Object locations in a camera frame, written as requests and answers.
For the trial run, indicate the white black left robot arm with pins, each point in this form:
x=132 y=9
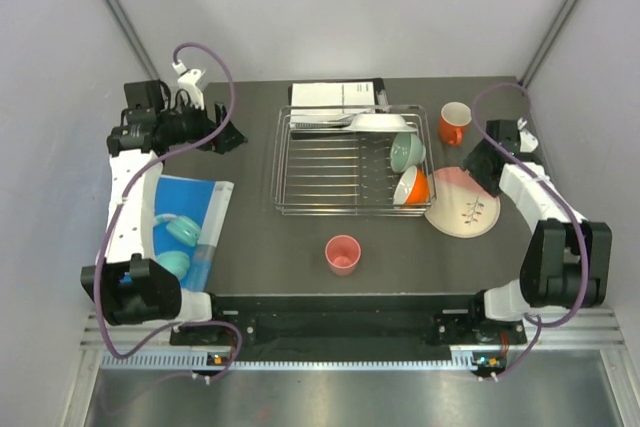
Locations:
x=130 y=282

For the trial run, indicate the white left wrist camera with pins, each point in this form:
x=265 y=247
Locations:
x=189 y=80

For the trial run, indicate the pink white floral plate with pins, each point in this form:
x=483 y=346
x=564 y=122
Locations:
x=462 y=208

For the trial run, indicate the chrome wire dish rack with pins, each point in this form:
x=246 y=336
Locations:
x=327 y=172

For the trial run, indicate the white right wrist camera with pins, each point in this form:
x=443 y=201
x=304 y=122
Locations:
x=528 y=143

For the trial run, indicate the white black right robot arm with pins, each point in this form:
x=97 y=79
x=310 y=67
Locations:
x=566 y=263

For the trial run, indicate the black clipboard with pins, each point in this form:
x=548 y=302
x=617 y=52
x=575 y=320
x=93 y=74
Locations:
x=382 y=94

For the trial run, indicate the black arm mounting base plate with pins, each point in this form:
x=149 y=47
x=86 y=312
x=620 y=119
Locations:
x=361 y=327

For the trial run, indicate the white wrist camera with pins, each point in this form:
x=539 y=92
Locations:
x=189 y=80
x=528 y=143

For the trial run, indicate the aluminium frame rail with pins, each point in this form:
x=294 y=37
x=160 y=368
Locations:
x=361 y=361

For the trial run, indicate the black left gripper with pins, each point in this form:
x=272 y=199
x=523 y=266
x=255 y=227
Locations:
x=230 y=139

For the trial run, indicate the mint green ceramic bowl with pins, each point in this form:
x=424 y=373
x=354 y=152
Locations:
x=407 y=150

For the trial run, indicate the white orange bowl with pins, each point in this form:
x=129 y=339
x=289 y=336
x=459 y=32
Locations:
x=412 y=188

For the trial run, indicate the white fluted plate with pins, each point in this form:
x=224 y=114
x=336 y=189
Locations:
x=363 y=122

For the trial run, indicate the pink plastic cup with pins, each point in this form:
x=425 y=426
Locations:
x=343 y=253

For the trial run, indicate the orange ceramic mug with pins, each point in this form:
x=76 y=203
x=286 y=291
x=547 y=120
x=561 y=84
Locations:
x=455 y=118

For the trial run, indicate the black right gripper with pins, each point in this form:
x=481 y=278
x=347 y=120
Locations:
x=471 y=164

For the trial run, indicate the blue white headphone box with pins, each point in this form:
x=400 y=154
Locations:
x=189 y=216

